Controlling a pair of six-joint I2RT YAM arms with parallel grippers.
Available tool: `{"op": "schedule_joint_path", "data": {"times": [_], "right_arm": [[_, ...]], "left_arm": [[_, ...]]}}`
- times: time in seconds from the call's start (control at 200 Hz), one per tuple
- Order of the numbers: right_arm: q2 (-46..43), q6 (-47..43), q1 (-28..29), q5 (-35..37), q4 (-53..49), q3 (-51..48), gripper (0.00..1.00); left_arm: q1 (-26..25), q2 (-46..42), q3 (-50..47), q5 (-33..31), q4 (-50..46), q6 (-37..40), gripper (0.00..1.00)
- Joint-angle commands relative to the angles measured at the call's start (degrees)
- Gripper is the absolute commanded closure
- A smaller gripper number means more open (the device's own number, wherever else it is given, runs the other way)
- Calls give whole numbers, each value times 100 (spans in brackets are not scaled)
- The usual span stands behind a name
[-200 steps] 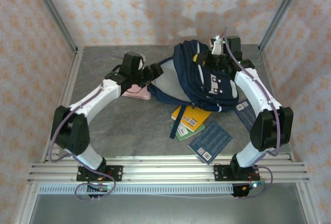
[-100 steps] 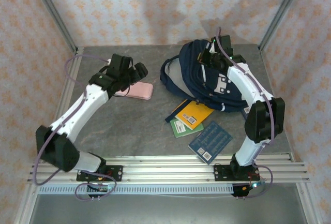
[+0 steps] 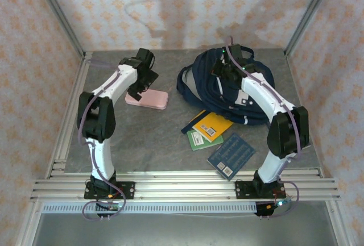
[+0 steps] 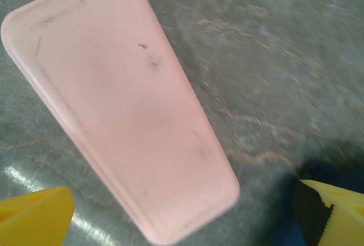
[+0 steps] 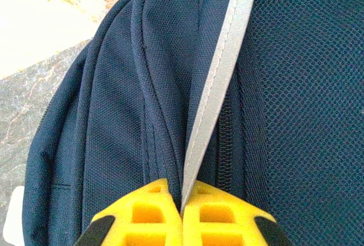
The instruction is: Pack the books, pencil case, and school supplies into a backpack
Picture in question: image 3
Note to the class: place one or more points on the grey metal sheet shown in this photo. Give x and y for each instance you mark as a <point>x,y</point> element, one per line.
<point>185,231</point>

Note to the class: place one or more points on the aluminium cross rail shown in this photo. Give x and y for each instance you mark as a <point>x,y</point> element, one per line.
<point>185,186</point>

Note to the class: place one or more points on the yellow book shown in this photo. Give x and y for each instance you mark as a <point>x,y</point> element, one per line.
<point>213,125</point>

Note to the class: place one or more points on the right aluminium side rail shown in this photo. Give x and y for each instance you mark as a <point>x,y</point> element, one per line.
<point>291,70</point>

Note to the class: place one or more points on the dark blue printed book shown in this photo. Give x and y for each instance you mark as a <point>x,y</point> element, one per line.
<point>231,156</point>

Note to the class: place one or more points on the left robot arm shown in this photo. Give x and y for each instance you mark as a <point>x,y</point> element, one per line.
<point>99,149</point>

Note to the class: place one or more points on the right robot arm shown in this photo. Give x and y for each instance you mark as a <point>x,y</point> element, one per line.
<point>270,166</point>

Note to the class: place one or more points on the left aluminium side rail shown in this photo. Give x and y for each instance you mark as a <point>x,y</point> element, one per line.
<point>78,87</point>

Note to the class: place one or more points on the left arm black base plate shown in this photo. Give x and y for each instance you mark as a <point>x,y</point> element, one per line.
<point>128,190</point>

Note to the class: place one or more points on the green book with house picture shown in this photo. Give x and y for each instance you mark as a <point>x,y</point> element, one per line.
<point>199,142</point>

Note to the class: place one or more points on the aluminium side rail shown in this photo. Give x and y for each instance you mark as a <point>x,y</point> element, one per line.
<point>78,87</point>
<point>291,70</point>

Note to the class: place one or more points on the navy blue backpack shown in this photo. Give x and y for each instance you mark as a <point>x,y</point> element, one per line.
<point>204,87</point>

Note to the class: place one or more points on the right aluminium corner post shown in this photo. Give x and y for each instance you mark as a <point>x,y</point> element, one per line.
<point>310,13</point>

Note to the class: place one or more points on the aluminium corner post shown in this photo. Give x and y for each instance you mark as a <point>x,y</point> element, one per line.
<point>310,13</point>
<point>59,13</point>

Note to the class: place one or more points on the pink pencil case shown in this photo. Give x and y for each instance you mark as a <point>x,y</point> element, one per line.
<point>155,99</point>

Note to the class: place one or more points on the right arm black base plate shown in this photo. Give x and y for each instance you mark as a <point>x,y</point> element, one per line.
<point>243,190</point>

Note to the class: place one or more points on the left aluminium corner post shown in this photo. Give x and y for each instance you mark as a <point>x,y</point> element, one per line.
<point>59,13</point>

